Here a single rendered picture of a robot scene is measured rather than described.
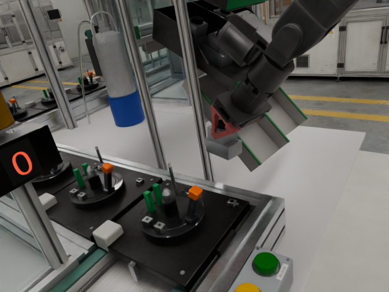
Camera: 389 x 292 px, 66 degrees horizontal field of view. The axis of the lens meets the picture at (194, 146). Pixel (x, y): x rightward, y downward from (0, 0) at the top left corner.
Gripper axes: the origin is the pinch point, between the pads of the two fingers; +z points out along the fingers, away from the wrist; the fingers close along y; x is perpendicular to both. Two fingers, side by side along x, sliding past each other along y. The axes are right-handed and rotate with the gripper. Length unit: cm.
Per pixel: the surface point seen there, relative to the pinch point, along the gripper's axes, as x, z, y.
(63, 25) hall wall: -874, 719, -416
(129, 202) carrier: -2.6, 25.4, 14.6
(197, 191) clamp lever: 7.4, 3.1, 11.6
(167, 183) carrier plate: -1.6, 23.3, 4.4
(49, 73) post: -91, 75, -7
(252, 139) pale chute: 2.3, 9.3, -15.7
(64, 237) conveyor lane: -3.7, 30.2, 29.8
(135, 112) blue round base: -53, 71, -31
